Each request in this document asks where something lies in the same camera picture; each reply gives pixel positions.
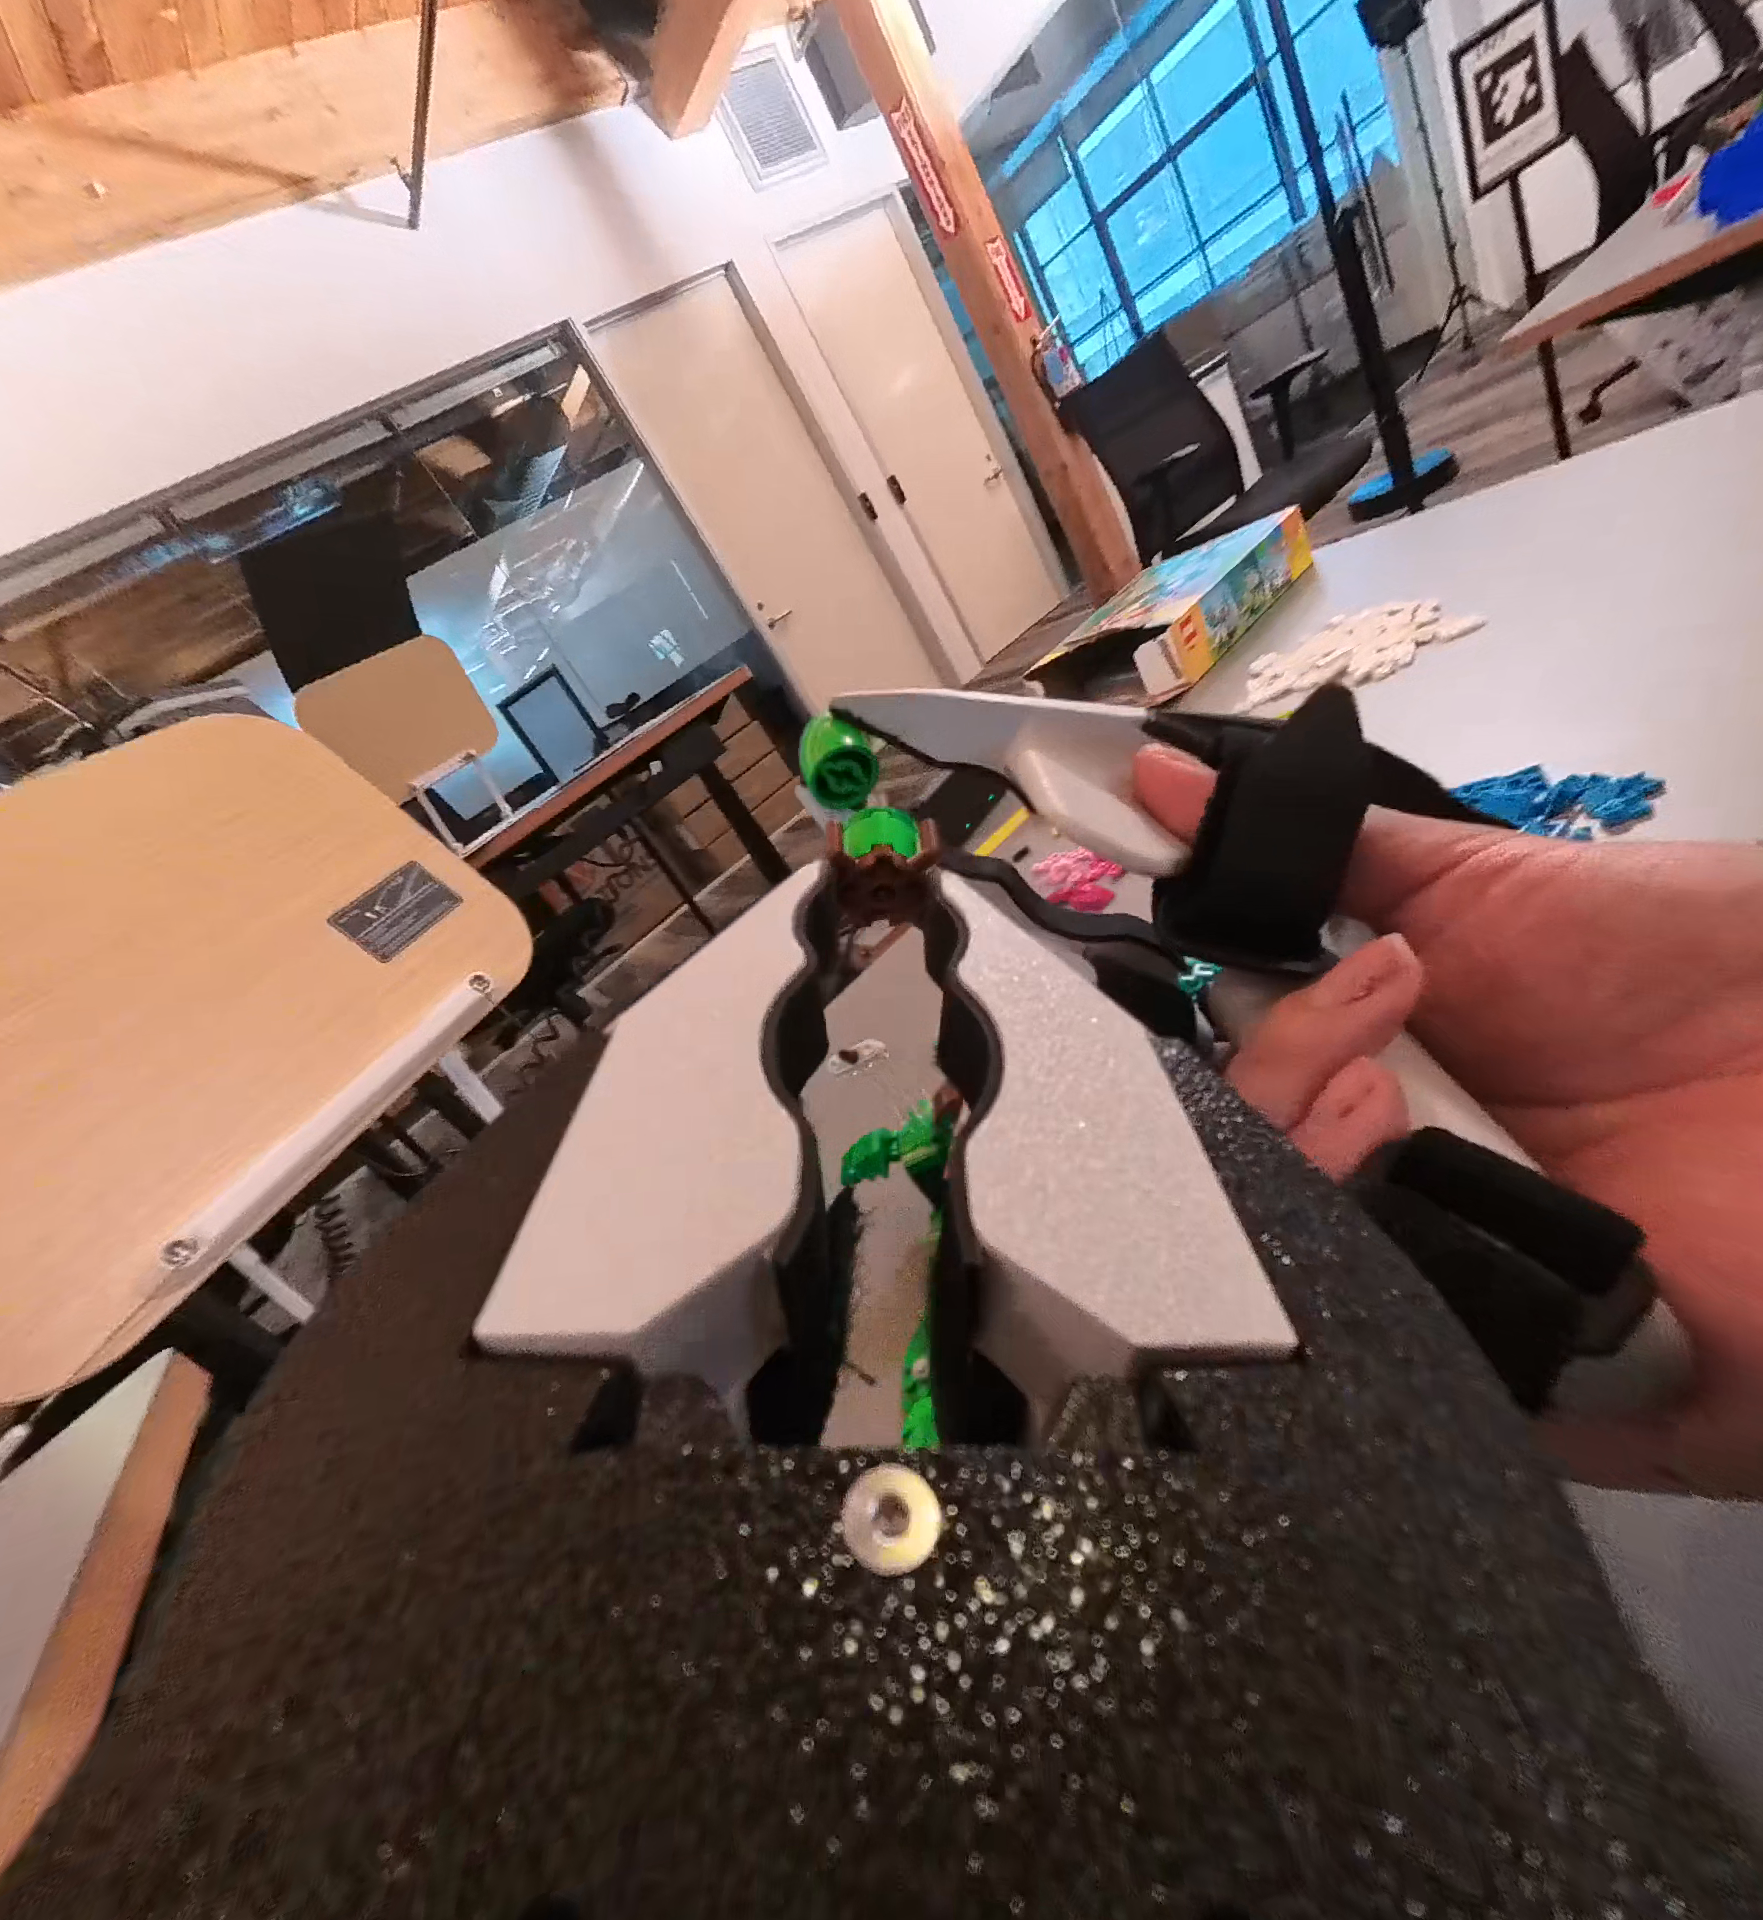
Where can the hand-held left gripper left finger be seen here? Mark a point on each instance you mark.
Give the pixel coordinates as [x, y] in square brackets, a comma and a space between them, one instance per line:
[642, 1185]

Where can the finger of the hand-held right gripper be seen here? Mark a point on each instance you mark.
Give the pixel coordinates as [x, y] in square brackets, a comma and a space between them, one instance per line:
[1076, 940]
[1001, 729]

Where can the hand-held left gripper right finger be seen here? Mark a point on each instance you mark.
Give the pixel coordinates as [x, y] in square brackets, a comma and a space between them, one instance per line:
[1105, 1200]

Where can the translucent green round lego brick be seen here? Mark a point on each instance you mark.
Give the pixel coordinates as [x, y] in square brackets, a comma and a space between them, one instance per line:
[882, 834]

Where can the green round lego piece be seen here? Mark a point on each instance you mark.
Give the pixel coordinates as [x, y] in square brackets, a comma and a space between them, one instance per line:
[836, 762]

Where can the pile of pink lego pieces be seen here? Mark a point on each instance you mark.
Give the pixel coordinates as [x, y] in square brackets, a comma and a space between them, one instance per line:
[1073, 878]

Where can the green lego plant piece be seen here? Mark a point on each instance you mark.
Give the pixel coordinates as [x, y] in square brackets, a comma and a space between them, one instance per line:
[874, 1156]

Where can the small brown lego piece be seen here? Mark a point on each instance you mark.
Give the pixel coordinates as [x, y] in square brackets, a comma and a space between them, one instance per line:
[858, 1055]

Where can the colourful lego box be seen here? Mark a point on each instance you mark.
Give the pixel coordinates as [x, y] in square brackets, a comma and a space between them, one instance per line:
[1211, 593]

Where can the green lego stem piece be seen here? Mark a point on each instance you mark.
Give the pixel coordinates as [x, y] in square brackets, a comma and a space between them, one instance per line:
[918, 1380]

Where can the pile of blue lego pieces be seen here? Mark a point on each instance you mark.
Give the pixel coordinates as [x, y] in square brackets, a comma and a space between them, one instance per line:
[1555, 795]

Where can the pile of white lego pieces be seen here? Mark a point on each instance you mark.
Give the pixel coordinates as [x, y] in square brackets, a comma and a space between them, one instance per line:
[1361, 637]

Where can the person's right hand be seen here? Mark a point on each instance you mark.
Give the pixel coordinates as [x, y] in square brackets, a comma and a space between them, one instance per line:
[1646, 1049]

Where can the stack of cardboard boxes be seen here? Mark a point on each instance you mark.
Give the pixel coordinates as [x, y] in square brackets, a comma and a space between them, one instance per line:
[760, 781]

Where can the black office chair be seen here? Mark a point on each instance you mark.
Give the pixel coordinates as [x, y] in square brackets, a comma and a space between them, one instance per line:
[1151, 435]

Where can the white door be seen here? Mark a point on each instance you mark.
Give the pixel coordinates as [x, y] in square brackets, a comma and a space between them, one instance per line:
[747, 481]
[910, 406]

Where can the fire extinguisher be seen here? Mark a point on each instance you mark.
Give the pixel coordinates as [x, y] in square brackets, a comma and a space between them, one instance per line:
[1054, 360]

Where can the wooden desk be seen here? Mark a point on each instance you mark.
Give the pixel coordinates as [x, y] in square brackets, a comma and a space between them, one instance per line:
[612, 743]

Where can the glass office partition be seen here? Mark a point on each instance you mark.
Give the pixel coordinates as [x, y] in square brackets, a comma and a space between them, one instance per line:
[552, 481]

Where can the light wood chair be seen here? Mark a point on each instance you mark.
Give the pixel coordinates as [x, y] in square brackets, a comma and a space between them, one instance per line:
[145, 974]
[394, 720]

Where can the black pole stand blue base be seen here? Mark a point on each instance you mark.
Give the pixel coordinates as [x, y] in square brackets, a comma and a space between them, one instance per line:
[1368, 346]

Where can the large windows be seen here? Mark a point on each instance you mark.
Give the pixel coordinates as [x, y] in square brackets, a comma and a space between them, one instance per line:
[1196, 165]

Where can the grey table with wooden edge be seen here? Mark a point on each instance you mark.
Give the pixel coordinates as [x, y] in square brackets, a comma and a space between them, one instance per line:
[1646, 262]

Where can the tag board on stand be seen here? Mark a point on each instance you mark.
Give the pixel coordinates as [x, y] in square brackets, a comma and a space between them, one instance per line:
[1507, 97]

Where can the wooden support post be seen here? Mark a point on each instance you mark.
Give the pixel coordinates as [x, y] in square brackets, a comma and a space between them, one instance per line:
[1017, 360]

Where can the red post sign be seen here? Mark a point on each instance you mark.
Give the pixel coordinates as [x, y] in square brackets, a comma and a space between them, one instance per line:
[929, 165]

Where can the wall air vent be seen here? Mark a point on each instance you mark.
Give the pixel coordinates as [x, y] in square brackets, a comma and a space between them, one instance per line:
[768, 118]

